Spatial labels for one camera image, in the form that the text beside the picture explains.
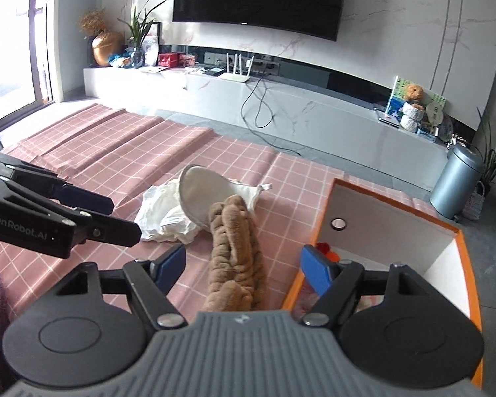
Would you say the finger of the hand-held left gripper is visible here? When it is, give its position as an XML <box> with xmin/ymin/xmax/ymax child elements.
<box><xmin>74</xmin><ymin>211</ymin><xmax>142</xmax><ymax>249</ymax></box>
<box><xmin>0</xmin><ymin>151</ymin><xmax>115</xmax><ymax>216</ymax></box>

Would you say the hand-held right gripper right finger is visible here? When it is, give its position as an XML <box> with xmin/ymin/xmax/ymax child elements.
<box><xmin>301</xmin><ymin>245</ymin><xmax>433</xmax><ymax>327</ymax></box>

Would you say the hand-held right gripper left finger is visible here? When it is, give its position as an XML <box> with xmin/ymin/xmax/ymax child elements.
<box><xmin>56</xmin><ymin>245</ymin><xmax>188</xmax><ymax>328</ymax></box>

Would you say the red knitted flower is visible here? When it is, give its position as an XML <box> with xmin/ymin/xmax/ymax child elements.
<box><xmin>316</xmin><ymin>242</ymin><xmax>340</xmax><ymax>262</ymax></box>

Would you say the brown plush slipper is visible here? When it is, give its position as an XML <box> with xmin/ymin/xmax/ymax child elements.
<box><xmin>202</xmin><ymin>194</ymin><xmax>269</xmax><ymax>312</ymax></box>

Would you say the orange cardboard box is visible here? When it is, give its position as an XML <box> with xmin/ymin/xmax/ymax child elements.
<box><xmin>281</xmin><ymin>178</ymin><xmax>485</xmax><ymax>397</ymax></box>

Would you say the white plastic bag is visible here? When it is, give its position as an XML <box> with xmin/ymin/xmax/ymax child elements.
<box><xmin>134</xmin><ymin>178</ymin><xmax>273</xmax><ymax>244</ymax></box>

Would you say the pink checked tablecloth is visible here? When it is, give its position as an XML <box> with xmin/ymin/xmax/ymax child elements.
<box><xmin>0</xmin><ymin>103</ymin><xmax>455</xmax><ymax>331</ymax></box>

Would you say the white oval pad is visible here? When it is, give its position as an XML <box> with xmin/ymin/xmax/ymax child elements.
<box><xmin>178</xmin><ymin>164</ymin><xmax>236</xmax><ymax>229</ymax></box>

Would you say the gold round vase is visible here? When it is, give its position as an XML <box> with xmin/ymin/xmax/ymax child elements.
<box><xmin>79</xmin><ymin>8</ymin><xmax>124</xmax><ymax>67</ymax></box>

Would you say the white marble television cabinet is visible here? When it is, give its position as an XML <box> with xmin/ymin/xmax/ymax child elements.
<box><xmin>83</xmin><ymin>66</ymin><xmax>449</xmax><ymax>193</ymax></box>

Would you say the grey pedal trash can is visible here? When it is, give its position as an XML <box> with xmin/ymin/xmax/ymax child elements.
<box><xmin>430</xmin><ymin>143</ymin><xmax>485</xmax><ymax>221</ymax></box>

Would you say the potted plant in blue vase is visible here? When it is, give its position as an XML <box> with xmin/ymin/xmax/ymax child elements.
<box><xmin>118</xmin><ymin>0</ymin><xmax>166</xmax><ymax>69</ymax></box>

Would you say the glass sliding door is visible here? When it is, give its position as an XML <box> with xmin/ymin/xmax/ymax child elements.
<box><xmin>0</xmin><ymin>0</ymin><xmax>54</xmax><ymax>133</ymax></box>

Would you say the blue and green painting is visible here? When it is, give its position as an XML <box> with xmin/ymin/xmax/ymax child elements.
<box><xmin>385</xmin><ymin>76</ymin><xmax>447</xmax><ymax>127</ymax></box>

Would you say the white router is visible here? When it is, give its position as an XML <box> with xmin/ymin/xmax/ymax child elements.
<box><xmin>218</xmin><ymin>52</ymin><xmax>255</xmax><ymax>83</ymax></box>

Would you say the decorative plate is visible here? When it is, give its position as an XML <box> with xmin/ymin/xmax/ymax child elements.
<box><xmin>438</xmin><ymin>113</ymin><xmax>455</xmax><ymax>141</ymax></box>

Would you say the round paper fan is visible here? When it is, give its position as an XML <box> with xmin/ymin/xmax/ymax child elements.
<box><xmin>426</xmin><ymin>101</ymin><xmax>444</xmax><ymax>127</ymax></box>

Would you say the black picture frame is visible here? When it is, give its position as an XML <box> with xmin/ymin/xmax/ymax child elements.
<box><xmin>143</xmin><ymin>22</ymin><xmax>162</xmax><ymax>67</ymax></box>

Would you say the black cable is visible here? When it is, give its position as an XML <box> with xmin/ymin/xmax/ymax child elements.
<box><xmin>240</xmin><ymin>75</ymin><xmax>279</xmax><ymax>129</ymax></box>

